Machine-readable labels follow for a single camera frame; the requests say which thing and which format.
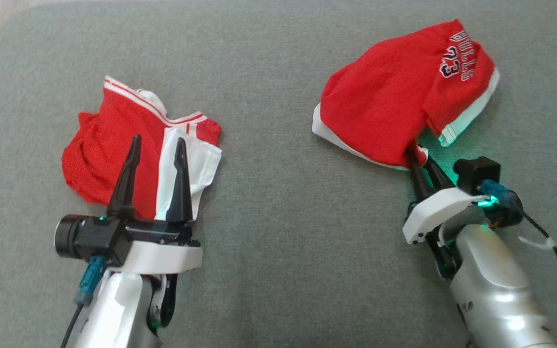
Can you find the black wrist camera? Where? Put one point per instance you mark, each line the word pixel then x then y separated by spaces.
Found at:
pixel 476 171
pixel 95 237

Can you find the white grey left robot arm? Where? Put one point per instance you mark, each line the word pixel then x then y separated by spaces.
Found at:
pixel 114 314

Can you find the large grey sofa seat cushion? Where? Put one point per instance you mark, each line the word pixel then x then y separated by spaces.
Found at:
pixel 283 241

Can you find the red shorts with white stripes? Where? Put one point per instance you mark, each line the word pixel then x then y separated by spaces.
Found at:
pixel 99 154

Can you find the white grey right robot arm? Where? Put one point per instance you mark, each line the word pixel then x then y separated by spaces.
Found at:
pixel 496 290

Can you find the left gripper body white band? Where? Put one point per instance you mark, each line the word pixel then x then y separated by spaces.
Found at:
pixel 162 256

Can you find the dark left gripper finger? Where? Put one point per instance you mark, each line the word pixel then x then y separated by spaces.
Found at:
pixel 181 193
pixel 126 188

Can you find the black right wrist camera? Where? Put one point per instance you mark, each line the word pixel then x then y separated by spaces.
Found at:
pixel 476 171

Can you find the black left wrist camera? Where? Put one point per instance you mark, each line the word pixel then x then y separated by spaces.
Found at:
pixel 95 237

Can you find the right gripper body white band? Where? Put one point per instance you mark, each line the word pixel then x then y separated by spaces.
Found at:
pixel 435 212

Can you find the red Bulls jersey white sleeves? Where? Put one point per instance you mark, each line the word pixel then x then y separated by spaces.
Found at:
pixel 380 106

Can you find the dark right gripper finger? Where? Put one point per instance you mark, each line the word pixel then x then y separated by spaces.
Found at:
pixel 417 176
pixel 436 176

